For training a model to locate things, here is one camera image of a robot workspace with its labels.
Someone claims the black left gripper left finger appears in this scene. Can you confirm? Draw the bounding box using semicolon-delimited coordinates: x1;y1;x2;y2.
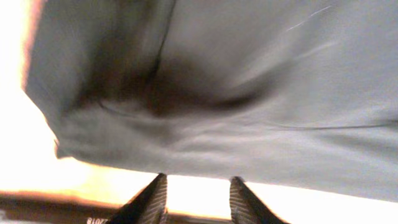
106;173;168;224

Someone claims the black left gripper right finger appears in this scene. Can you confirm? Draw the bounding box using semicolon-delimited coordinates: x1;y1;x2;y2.
229;176;288;224

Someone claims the black t-shirt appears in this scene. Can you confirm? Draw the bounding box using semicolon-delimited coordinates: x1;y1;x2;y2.
25;0;397;202

